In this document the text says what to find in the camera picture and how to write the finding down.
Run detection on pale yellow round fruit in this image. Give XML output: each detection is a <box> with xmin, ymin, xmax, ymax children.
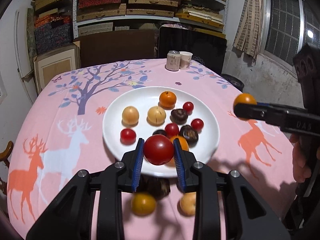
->
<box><xmin>147</xmin><ymin>106</ymin><xmax>167</xmax><ymax>126</ymax></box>

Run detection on red cherry tomato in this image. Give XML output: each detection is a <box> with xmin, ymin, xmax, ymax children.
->
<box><xmin>120</xmin><ymin>128</ymin><xmax>136</xmax><ymax>145</ymax></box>
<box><xmin>191</xmin><ymin>118</ymin><xmax>204</xmax><ymax>133</ymax></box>
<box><xmin>164</xmin><ymin>123</ymin><xmax>180</xmax><ymax>138</ymax></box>
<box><xmin>143</xmin><ymin>134</ymin><xmax>174</xmax><ymax>165</ymax></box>
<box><xmin>183</xmin><ymin>101</ymin><xmax>194</xmax><ymax>115</ymax></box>

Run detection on beige hanging curtain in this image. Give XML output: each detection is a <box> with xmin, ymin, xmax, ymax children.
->
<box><xmin>233</xmin><ymin>0</ymin><xmax>263</xmax><ymax>60</ymax></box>

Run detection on small mandarin orange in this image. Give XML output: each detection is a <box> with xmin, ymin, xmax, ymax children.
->
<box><xmin>159</xmin><ymin>91</ymin><xmax>177</xmax><ymax>109</ymax></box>

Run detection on framed cardboard panel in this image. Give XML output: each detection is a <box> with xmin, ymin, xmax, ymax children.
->
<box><xmin>34</xmin><ymin>41</ymin><xmax>81</xmax><ymax>94</ymax></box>

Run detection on black stool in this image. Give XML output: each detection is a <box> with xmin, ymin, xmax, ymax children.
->
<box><xmin>221</xmin><ymin>74</ymin><xmax>245</xmax><ymax>92</ymax></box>

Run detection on dark water chestnut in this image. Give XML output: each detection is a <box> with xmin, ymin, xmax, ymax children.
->
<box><xmin>179</xmin><ymin>125</ymin><xmax>199</xmax><ymax>147</ymax></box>
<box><xmin>170</xmin><ymin>108</ymin><xmax>188</xmax><ymax>125</ymax></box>
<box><xmin>138</xmin><ymin>177</ymin><xmax>171</xmax><ymax>200</ymax></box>

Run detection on white metal shelf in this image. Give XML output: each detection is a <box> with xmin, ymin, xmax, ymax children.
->
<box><xmin>72</xmin><ymin>0</ymin><xmax>228</xmax><ymax>38</ymax></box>

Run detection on person's right hand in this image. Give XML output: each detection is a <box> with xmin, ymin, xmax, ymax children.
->
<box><xmin>289</xmin><ymin>134</ymin><xmax>311</xmax><ymax>183</ymax></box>

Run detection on orange yellow plum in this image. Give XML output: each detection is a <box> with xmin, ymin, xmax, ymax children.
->
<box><xmin>233</xmin><ymin>93</ymin><xmax>257</xmax><ymax>108</ymax></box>

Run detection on white oval plate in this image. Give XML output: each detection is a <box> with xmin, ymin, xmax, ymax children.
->
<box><xmin>102</xmin><ymin>86</ymin><xmax>221</xmax><ymax>179</ymax></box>

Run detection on wooden chair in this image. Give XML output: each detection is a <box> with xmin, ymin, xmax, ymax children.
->
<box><xmin>0</xmin><ymin>141</ymin><xmax>14</xmax><ymax>195</ymax></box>

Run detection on large orange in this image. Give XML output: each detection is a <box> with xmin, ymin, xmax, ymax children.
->
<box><xmin>166</xmin><ymin>135</ymin><xmax>189</xmax><ymax>167</ymax></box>

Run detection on pale orange round fruit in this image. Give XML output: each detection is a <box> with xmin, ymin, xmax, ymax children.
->
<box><xmin>179</xmin><ymin>192</ymin><xmax>196</xmax><ymax>216</ymax></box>

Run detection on dark brown chair back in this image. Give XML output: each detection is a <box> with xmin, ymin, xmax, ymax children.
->
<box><xmin>79</xmin><ymin>30</ymin><xmax>157</xmax><ymax>68</ymax></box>

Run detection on black chair back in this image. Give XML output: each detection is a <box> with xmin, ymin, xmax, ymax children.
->
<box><xmin>158</xmin><ymin>26</ymin><xmax>227</xmax><ymax>74</ymax></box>

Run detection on pink deer tablecloth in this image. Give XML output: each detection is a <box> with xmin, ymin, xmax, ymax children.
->
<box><xmin>8</xmin><ymin>59</ymin><xmax>296</xmax><ymax>237</ymax></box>

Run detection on olive yellow plum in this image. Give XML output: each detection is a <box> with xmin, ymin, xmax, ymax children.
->
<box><xmin>131</xmin><ymin>192</ymin><xmax>157</xmax><ymax>216</ymax></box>

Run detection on dark purple plum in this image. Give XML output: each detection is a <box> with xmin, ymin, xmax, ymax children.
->
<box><xmin>152</xmin><ymin>129</ymin><xmax>167</xmax><ymax>137</ymax></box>

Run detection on yellow round pear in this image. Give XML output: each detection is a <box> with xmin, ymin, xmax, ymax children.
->
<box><xmin>122</xmin><ymin>106</ymin><xmax>139</xmax><ymax>126</ymax></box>

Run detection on right window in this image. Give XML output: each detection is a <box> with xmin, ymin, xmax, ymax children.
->
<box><xmin>261</xmin><ymin>0</ymin><xmax>319</xmax><ymax>76</ymax></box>

